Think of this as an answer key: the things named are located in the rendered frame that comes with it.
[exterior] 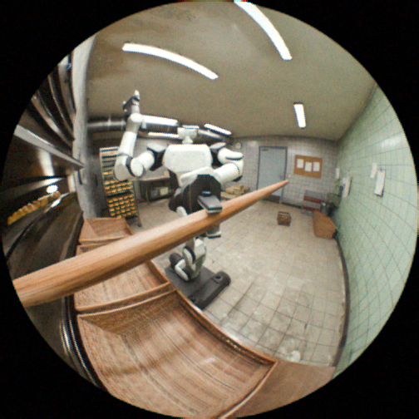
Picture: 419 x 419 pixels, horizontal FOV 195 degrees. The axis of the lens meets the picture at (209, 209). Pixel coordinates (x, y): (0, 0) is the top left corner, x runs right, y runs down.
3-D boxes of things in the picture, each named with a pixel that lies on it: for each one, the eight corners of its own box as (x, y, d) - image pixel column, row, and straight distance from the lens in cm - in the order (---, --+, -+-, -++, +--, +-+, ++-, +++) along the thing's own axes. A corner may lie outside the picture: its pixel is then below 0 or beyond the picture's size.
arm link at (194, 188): (233, 174, 23) (215, 170, 34) (179, 174, 21) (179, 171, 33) (229, 234, 26) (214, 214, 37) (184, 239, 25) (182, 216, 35)
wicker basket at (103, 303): (108, 336, 86) (73, 310, 66) (92, 273, 122) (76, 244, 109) (177, 297, 80) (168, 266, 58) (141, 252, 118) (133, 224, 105)
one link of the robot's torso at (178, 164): (166, 189, 102) (164, 145, 102) (207, 187, 103) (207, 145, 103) (160, 199, 73) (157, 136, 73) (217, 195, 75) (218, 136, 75)
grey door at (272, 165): (281, 204, 496) (287, 145, 488) (254, 199, 525) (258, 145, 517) (281, 204, 505) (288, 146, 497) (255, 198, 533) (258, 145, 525)
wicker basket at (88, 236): (91, 268, 127) (77, 240, 115) (92, 239, 175) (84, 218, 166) (140, 249, 123) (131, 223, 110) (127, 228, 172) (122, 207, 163)
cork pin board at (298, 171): (321, 179, 485) (322, 157, 489) (293, 174, 483) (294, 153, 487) (321, 179, 488) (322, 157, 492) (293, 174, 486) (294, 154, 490)
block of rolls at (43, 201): (7, 226, 150) (5, 219, 150) (25, 210, 185) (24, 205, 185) (46, 205, 113) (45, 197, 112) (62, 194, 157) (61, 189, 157)
